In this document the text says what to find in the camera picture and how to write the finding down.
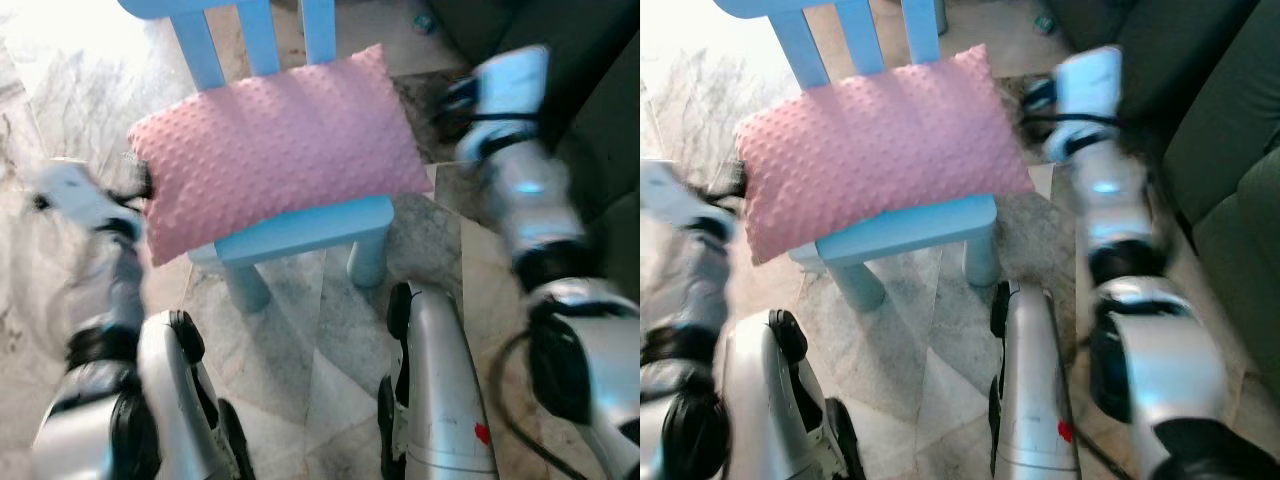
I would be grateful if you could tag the pink dotted plush pillow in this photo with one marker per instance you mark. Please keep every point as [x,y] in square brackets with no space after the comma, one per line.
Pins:
[880,150]
[275,150]

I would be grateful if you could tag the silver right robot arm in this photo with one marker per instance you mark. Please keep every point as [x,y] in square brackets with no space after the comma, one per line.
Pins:
[1120,210]
[535,210]

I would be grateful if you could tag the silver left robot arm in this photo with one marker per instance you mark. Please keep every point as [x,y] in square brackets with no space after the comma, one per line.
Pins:
[105,300]
[685,310]

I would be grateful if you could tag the dark green leather sofa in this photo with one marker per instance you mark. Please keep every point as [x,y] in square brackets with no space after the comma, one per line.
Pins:
[1200,100]
[580,60]

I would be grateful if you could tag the small round floor object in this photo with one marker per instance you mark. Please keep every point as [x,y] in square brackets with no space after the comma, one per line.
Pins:
[425,23]
[1046,23]

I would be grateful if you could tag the light blue child chair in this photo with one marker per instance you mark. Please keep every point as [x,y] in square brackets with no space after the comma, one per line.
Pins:
[300,232]
[905,232]

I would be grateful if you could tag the silver left robot leg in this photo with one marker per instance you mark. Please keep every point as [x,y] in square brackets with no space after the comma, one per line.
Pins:
[180,400]
[770,400]

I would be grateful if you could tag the silver robot leg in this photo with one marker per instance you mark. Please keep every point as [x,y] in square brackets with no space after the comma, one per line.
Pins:
[180,400]
[770,400]
[440,390]
[1035,390]

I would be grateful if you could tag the silver right robot leg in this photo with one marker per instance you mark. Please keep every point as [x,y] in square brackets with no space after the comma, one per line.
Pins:
[440,390]
[1035,390]

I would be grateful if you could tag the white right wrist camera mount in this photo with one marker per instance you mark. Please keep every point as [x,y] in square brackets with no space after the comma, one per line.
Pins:
[1090,90]
[510,90]

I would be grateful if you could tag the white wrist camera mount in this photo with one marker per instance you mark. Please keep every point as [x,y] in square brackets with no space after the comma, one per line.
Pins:
[80,195]
[510,90]
[1090,90]
[675,195]

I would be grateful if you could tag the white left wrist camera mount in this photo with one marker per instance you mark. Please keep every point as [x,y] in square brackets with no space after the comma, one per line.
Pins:
[675,195]
[80,195]

